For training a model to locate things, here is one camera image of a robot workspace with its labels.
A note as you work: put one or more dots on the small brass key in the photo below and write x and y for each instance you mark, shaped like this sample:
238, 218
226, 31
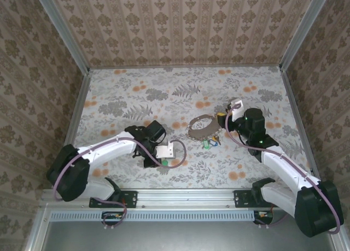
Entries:
216, 138

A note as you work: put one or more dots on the aluminium table edge rail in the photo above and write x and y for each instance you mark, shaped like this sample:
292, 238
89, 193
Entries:
186, 66
295, 106
79, 106

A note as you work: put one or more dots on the blue plastic key tag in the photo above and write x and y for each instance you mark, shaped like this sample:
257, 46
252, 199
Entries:
213, 143

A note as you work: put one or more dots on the grey metal sheet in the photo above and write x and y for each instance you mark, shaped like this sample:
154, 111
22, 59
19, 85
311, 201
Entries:
191, 237

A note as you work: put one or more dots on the black connector housing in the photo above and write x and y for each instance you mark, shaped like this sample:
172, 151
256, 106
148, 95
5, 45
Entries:
263, 218
112, 218

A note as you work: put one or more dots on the aluminium frame post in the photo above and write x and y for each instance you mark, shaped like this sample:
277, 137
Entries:
306, 29
63, 32

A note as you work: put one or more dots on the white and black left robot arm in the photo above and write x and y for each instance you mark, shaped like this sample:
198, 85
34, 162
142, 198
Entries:
109, 152

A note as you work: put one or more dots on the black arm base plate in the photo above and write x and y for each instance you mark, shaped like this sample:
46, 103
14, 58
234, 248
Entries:
131, 199
242, 199

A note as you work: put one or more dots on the green plastic key tag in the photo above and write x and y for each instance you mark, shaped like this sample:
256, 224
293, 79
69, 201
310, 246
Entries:
205, 144
164, 162

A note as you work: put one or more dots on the aluminium mounting rail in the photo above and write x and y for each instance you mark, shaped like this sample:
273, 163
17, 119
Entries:
186, 197

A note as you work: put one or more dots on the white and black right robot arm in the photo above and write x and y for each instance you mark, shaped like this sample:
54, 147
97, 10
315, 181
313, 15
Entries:
284, 169

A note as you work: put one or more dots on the aluminium frame beam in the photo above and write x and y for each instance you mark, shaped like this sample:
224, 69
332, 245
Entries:
37, 234

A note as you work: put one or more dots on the floral patterned table cover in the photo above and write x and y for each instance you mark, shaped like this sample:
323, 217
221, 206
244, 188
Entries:
246, 78

